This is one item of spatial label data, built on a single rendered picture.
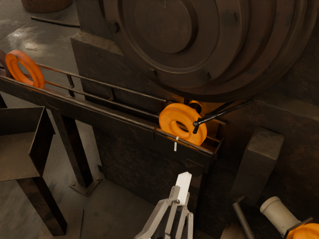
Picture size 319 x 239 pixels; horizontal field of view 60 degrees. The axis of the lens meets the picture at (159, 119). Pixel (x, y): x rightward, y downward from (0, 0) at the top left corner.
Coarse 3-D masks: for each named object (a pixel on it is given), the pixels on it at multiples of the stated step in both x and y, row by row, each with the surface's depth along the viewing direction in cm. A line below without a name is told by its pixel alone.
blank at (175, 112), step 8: (176, 104) 80; (184, 104) 80; (168, 112) 81; (176, 112) 79; (184, 112) 77; (192, 112) 78; (160, 120) 86; (168, 120) 83; (176, 120) 81; (184, 120) 79; (192, 120) 77; (168, 128) 86; (176, 128) 86; (192, 128) 79; (200, 128) 78; (184, 136) 85; (192, 136) 81; (200, 136) 79; (200, 144) 81
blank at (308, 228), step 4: (308, 224) 62; (312, 224) 61; (316, 224) 60; (300, 228) 62; (304, 228) 61; (308, 228) 60; (312, 228) 59; (316, 228) 59; (296, 232) 64; (300, 232) 62; (304, 232) 61; (308, 232) 60; (312, 232) 59; (316, 232) 58; (296, 236) 64; (300, 236) 63; (304, 236) 61; (308, 236) 60; (312, 236) 59; (316, 236) 58
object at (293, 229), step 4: (308, 220) 65; (312, 220) 65; (300, 224) 64; (304, 224) 64; (292, 228) 63; (296, 228) 63; (288, 232) 63; (292, 232) 64; (284, 236) 65; (288, 236) 64; (292, 236) 66
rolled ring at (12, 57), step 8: (8, 56) 110; (16, 56) 107; (24, 56) 107; (8, 64) 114; (16, 64) 116; (24, 64) 107; (32, 64) 107; (16, 72) 117; (32, 72) 108; (40, 72) 110; (24, 80) 118; (40, 80) 111
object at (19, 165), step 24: (0, 120) 95; (24, 120) 96; (48, 120) 95; (0, 144) 97; (24, 144) 96; (48, 144) 94; (0, 168) 90; (24, 168) 89; (24, 192) 104; (48, 192) 114; (48, 216) 119; (72, 216) 140
